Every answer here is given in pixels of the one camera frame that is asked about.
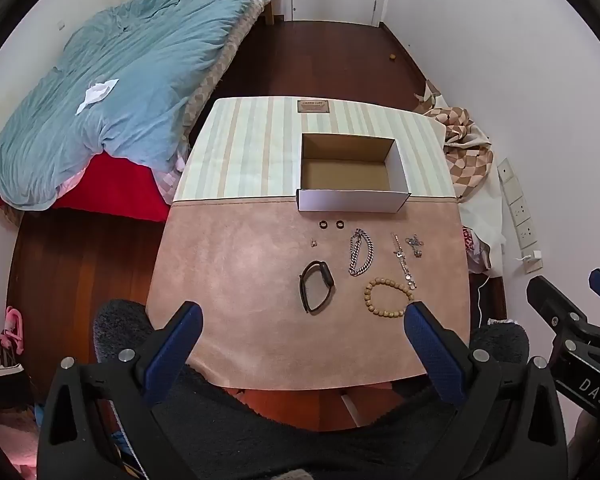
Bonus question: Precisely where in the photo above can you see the person's black fleece pants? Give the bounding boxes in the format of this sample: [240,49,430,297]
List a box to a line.
[92,300,531,480]

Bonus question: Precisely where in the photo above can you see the wooden bead bracelet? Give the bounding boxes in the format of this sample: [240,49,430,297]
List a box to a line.
[363,277,416,318]

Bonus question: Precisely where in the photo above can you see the pink plastic item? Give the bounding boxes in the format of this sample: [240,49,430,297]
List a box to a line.
[0,306,25,361]

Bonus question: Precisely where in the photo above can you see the bed with blue duvet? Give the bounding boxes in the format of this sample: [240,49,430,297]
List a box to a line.
[0,0,276,211]

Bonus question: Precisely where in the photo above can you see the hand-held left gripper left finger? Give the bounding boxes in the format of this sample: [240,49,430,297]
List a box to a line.
[37,301,204,480]

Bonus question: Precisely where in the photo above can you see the beige checkered cloth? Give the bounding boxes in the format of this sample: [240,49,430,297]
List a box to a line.
[412,80,496,202]

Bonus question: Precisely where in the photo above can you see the white cable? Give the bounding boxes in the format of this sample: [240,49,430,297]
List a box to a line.
[475,255,531,333]

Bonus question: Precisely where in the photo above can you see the red bed sheet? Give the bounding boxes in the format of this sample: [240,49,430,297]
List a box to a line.
[0,152,173,223]

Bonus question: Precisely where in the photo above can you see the white cloth bag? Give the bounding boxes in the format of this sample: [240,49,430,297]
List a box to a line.
[457,130,506,261]

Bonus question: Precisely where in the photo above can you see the white cardboard box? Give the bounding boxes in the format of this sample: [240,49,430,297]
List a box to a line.
[296,132,412,213]

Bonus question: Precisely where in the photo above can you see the white wall socket panel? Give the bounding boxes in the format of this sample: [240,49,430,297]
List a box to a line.
[496,157,540,250]

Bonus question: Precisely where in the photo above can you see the white crumpled tissue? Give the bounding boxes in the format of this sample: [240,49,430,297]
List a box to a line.
[75,77,121,115]

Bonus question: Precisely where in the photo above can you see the red printed plastic bag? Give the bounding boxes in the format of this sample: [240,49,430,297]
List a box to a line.
[461,227,492,273]

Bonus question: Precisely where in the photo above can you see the thick silver chain necklace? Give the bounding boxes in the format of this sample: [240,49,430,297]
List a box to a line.
[348,228,376,277]

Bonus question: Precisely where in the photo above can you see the black smart band watch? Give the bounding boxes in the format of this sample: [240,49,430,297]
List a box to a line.
[298,259,335,315]

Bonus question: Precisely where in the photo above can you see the thin silver bracelet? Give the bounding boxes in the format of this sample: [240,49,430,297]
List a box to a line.
[390,232,418,291]

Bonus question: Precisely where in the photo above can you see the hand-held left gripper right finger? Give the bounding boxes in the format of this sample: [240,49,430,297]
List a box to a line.
[395,301,571,480]

